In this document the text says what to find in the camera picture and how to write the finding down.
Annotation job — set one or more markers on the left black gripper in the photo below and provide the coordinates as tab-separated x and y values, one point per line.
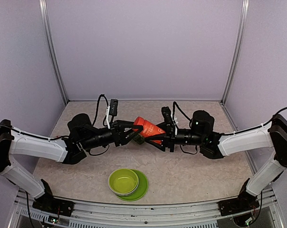
117	137

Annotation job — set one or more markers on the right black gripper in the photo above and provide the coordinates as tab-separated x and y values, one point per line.
169	139

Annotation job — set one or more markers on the red pill bottle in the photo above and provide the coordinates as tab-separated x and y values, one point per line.
149	129

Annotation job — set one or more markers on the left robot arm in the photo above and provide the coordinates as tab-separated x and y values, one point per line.
70	149

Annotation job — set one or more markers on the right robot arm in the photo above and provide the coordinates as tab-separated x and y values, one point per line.
213	145

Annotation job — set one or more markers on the green bowl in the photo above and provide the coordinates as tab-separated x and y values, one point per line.
123	182

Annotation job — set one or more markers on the green plate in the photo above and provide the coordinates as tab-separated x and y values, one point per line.
141	189

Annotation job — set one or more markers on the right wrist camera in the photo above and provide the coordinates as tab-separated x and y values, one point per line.
166	112

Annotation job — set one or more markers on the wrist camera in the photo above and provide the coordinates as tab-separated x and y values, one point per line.
166	112
113	107

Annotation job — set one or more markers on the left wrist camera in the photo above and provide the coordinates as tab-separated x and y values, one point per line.
113	107

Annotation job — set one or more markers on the front aluminium rail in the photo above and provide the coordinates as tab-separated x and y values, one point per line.
87	214

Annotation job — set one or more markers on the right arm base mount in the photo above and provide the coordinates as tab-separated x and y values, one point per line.
243	202

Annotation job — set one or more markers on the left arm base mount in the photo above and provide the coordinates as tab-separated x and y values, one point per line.
48	203

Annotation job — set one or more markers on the right aluminium frame post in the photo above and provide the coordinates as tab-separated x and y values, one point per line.
237	50

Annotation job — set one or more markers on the aluminium frame post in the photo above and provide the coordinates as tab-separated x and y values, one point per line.
52	52
237	50

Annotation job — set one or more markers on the left aluminium frame post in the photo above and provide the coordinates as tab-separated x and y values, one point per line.
52	52

